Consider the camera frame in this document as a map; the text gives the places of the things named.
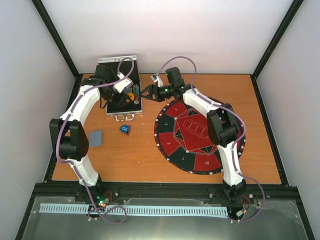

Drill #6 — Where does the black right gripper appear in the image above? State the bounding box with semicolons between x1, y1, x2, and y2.
138;84;174;103

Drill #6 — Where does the orange big blind button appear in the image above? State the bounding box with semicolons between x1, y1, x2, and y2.
126;92;135;103

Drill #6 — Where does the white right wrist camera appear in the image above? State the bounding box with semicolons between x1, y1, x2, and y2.
151;74;164;87

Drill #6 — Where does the right poker chip row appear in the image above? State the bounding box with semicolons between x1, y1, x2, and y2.
132;84;141;105

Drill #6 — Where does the light blue slotted cable duct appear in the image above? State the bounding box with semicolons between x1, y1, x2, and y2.
38;203;228;218

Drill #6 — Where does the aluminium poker chip case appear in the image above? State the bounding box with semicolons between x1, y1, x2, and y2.
98;55;143;122

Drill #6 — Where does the blue small blind button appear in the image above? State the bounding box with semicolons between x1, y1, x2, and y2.
120;124;126;134

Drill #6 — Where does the grey card deck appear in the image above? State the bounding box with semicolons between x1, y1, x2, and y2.
89;130;103;147

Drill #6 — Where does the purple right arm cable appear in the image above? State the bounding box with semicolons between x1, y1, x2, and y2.
156;55;266;224

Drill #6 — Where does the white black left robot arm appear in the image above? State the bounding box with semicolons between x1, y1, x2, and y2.
49;65;134;202

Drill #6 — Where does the round red black poker mat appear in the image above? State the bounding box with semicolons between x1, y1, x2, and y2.
153;98;247;176

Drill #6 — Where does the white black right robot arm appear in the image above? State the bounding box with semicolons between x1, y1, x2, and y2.
139;67;247;203

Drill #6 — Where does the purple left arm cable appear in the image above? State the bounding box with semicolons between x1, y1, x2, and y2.
55;57;135;225

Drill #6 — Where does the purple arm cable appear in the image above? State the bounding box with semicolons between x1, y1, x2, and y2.
156;55;266;224
55;57;135;225

